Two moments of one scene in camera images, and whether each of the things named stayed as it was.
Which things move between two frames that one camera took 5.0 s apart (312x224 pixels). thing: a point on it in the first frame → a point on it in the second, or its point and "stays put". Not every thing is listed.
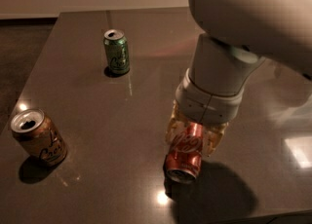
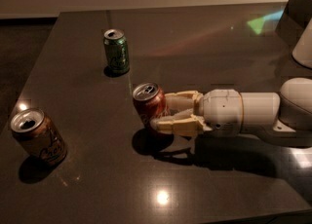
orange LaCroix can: [38, 135] stays put
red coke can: [184, 158] → [149, 101]
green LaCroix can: [117, 51] stays put
